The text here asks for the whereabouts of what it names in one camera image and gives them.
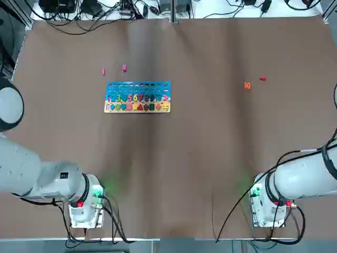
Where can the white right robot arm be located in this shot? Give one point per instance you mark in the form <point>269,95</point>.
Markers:
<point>302,179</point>

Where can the red number seven piece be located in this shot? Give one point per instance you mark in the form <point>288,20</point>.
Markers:
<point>141,98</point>

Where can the black power adapter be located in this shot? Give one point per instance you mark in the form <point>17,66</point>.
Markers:
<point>266,6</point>

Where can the black device box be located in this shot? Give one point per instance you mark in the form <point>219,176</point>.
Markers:
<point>58,5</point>

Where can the blue number two piece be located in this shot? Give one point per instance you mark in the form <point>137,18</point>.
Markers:
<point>113,98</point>

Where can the yellow pentagon piece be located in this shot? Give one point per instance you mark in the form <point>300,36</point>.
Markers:
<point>135,106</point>

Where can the dark green polygon piece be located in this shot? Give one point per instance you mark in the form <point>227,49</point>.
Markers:
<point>152,107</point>

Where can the aluminium frame post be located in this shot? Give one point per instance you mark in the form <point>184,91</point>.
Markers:
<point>175,11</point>

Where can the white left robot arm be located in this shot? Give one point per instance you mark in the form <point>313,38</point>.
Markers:
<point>31,168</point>

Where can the pink number five piece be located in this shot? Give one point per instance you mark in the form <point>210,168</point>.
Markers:
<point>129,98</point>

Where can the teal number nine piece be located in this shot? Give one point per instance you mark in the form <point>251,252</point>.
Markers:
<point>152,98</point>

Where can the red triangle piece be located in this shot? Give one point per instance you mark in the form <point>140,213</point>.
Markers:
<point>140,107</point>

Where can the pink greater-than sign piece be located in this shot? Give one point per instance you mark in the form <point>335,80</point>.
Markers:
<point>166,97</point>

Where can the red rectangular block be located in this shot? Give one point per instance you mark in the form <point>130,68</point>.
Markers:
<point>262,78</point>

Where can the blue ocean toy board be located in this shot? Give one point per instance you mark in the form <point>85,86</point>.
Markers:
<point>137,89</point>

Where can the magenta rectangular block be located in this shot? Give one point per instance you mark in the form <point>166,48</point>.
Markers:
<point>124,68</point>

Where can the green number three piece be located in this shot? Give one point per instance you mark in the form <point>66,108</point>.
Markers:
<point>119,98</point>

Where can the orange number ten piece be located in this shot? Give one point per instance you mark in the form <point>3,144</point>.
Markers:
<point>247,86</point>

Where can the blue diamond shape piece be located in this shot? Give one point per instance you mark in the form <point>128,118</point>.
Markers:
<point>113,107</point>

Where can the green circle piece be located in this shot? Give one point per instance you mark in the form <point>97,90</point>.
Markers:
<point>118,107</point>

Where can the grey ribbed power supply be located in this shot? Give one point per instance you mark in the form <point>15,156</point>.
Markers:
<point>183,6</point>
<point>165,5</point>

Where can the pink trapezoid piece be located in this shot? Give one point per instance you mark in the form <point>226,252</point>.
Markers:
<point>129,106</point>

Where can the pink number one piece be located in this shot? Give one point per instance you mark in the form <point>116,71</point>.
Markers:
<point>103,72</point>

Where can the purple number eight piece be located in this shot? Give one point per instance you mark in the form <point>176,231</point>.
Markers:
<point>147,98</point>

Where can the teal number four piece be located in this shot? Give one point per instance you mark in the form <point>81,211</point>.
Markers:
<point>124,98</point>

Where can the teal heart piece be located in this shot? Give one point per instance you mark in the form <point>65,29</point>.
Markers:
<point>123,107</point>

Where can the yellow number six piece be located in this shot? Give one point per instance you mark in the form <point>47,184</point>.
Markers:
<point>135,98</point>

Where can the yellow equals sign piece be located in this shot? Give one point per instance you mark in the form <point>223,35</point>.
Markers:
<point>165,106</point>

